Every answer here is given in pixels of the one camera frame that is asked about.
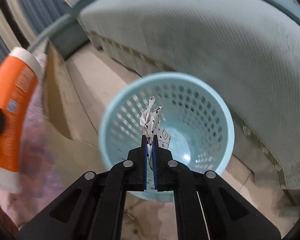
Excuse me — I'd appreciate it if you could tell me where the orange paper cup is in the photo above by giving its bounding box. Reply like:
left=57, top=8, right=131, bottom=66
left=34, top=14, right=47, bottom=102
left=0, top=47, right=42, bottom=194

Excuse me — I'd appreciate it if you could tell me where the pink lace tablecloth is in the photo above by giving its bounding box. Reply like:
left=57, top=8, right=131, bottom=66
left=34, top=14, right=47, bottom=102
left=0, top=79, right=65, bottom=235

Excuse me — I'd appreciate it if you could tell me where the light blue trash basket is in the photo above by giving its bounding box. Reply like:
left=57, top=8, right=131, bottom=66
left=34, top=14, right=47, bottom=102
left=98, top=71, right=236, bottom=203

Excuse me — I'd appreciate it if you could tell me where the white patterned paper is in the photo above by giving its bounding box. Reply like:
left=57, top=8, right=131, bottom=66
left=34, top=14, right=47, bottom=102
left=139, top=96, right=171, bottom=168

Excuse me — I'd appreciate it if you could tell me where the blue curtain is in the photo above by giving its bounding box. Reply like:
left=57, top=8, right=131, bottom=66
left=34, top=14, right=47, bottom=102
left=0, top=0, right=91, bottom=75

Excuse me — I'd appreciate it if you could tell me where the blue grey sofa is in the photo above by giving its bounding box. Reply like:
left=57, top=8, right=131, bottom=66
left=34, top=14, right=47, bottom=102
left=40, top=0, right=300, bottom=205

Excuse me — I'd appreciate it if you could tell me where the white coffee table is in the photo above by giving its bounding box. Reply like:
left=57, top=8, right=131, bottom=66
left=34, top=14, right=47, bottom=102
left=43, top=41, right=111, bottom=145

